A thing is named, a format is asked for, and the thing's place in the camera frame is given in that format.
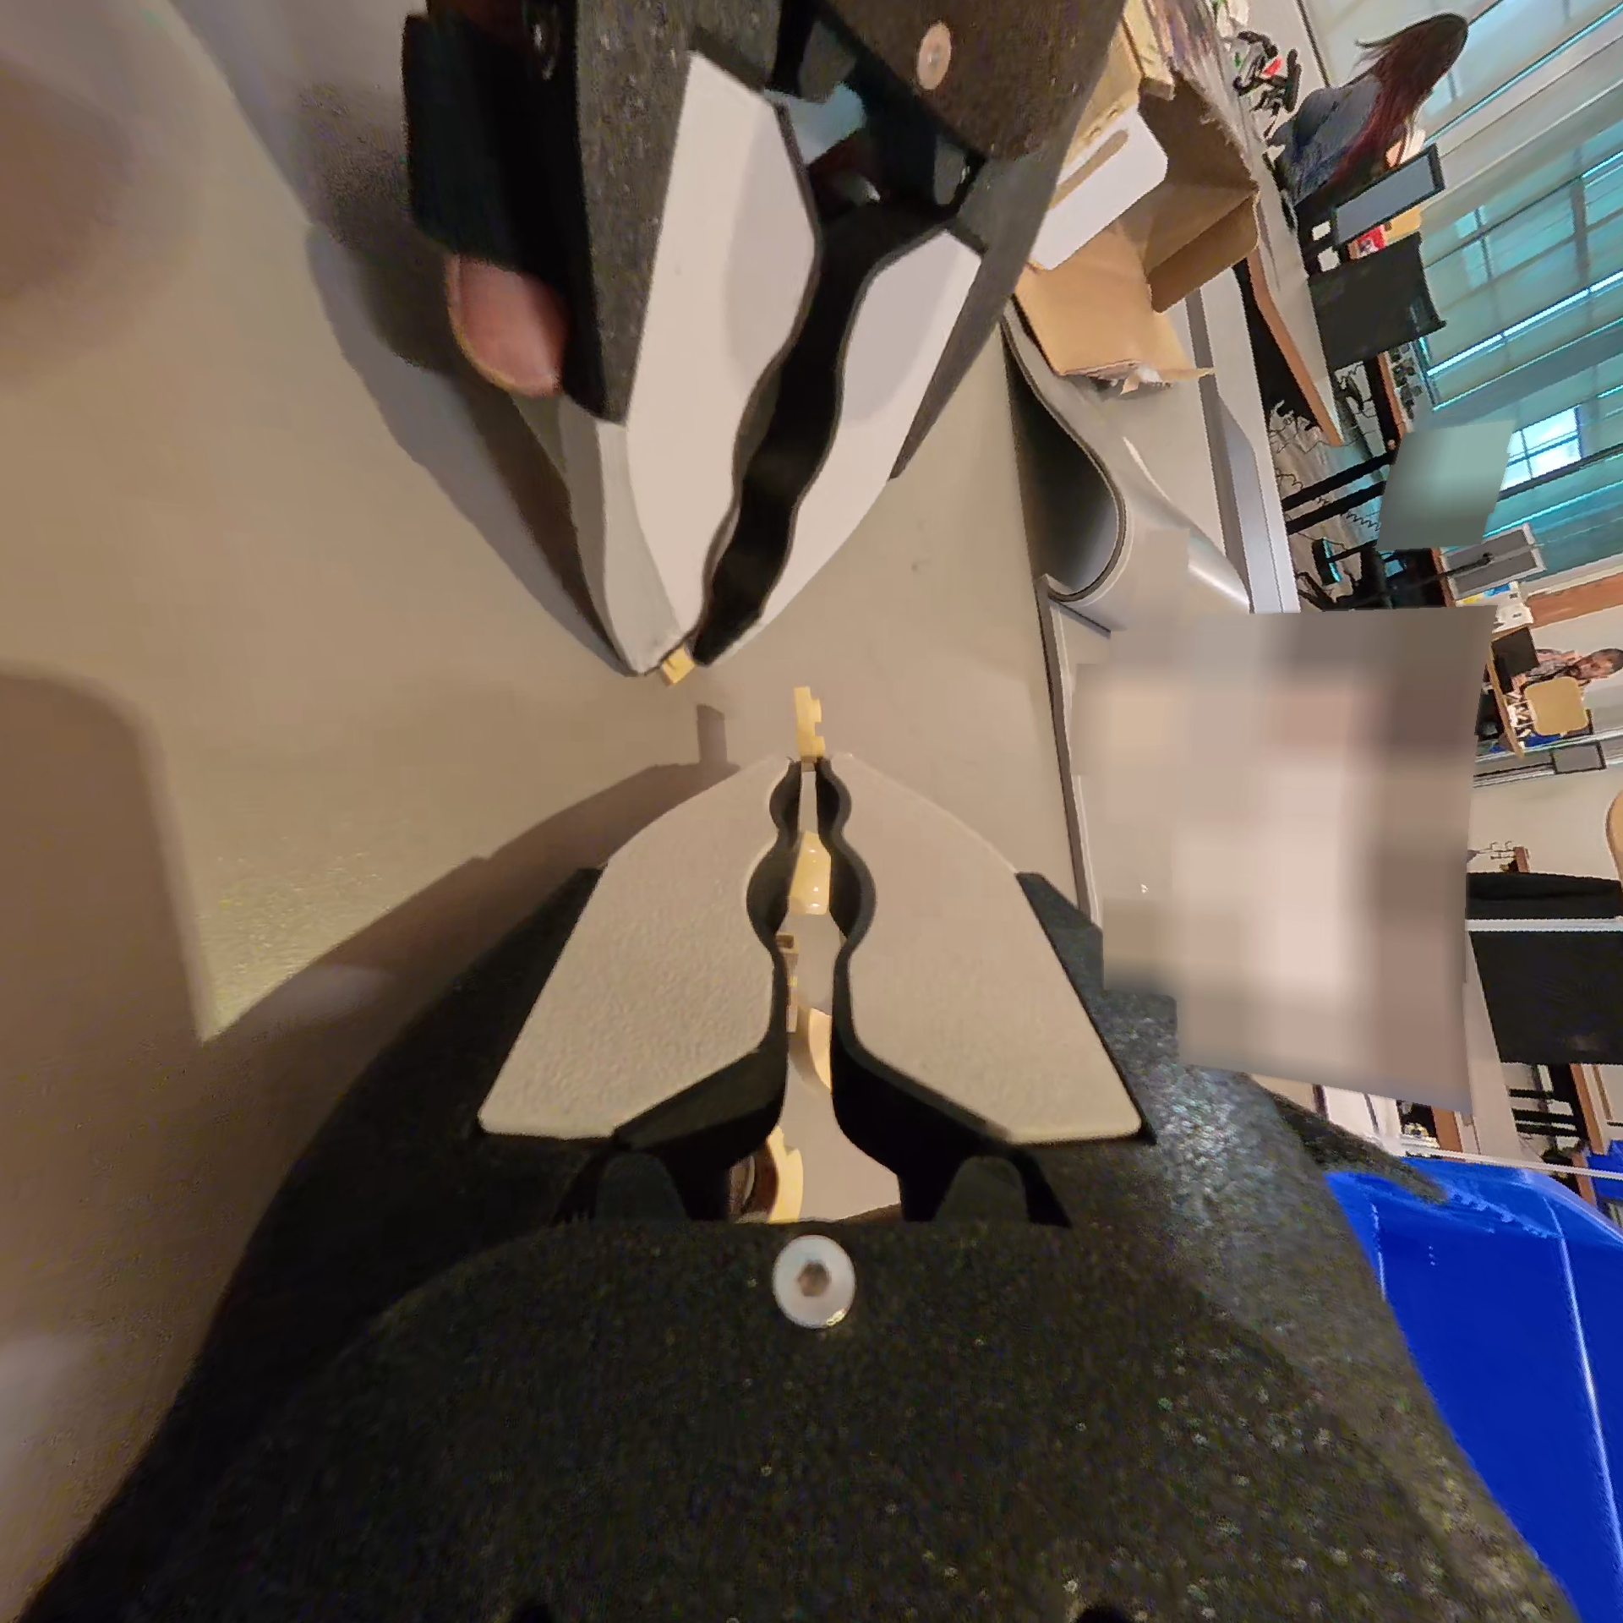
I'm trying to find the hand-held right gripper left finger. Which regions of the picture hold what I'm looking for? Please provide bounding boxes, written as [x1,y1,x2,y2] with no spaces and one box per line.
[479,752,805,1221]

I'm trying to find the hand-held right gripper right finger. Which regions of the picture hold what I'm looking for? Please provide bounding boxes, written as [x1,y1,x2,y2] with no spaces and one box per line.
[815,752,1149,1221]

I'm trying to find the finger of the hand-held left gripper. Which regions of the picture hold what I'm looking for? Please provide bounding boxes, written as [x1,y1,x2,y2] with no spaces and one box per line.
[517,56,825,676]
[697,209,987,667]

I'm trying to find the blue plastic bin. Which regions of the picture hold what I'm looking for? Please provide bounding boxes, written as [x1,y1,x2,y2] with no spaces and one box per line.
[1325,1159,1623,1623]

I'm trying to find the grey desk panel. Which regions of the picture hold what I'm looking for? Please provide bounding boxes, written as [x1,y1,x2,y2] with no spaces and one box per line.
[1184,284,1300,616]

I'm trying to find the wooden edged office desk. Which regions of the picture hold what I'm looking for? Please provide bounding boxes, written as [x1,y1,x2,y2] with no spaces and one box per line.
[1236,222,1348,448]

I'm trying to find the grey desk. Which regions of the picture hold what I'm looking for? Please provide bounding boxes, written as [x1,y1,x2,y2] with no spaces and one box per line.
[0,0,1269,1434]

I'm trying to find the person's left hand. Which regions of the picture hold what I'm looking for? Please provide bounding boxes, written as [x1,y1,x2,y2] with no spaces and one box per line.
[446,253,570,396]

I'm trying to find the white card insert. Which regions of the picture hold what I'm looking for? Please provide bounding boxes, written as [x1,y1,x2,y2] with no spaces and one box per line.
[1033,120,1171,270]

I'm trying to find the open cardboard box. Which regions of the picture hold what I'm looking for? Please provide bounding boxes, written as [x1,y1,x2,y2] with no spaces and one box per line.
[1014,0,1263,382]

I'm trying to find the black computer monitor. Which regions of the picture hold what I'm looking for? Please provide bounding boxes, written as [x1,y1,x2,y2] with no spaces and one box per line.
[1325,141,1447,255]

